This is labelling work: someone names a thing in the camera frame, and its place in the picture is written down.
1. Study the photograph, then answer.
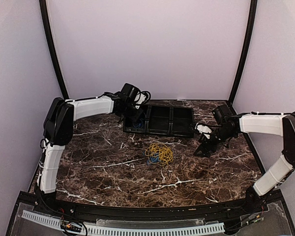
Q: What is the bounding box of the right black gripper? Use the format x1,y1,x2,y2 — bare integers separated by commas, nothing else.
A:
194,126,236,158

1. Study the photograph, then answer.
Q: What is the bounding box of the blue cable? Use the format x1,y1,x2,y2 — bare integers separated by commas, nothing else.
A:
132,118,146,129
142,151,163,165

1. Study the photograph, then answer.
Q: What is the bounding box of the black three-compartment bin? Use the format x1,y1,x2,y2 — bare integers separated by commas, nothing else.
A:
123,105,194,138

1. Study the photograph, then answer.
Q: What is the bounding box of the yellow cable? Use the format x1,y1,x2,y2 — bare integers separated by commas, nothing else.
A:
144,143,175,169

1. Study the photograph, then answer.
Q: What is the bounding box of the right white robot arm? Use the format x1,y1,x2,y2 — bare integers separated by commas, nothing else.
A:
194,105,295,213

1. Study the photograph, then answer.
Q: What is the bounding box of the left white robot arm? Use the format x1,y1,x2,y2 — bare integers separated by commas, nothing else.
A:
37,83,151,194

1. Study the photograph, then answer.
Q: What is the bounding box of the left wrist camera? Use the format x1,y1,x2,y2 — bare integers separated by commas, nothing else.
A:
133,91,151,109

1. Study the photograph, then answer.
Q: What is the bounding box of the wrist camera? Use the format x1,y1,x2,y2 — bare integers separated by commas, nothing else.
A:
195,122,212,139
133,91,151,109

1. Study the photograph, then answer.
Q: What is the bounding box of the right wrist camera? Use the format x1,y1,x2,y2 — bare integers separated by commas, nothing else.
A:
195,122,212,139

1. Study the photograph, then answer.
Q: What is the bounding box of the left black frame post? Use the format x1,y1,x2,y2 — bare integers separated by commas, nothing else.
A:
39,0,69,99

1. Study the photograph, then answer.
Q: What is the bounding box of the black frame post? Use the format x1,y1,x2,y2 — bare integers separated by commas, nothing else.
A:
39,0,69,99
228,0,258,105

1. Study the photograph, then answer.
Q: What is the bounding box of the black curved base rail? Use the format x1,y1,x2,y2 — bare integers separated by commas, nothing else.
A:
14,191,286,224

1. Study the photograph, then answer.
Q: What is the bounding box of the white slotted cable duct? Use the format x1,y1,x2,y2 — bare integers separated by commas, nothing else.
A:
21,210,225,236

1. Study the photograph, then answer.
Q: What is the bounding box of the right black frame post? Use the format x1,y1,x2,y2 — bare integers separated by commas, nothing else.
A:
228,0,258,105

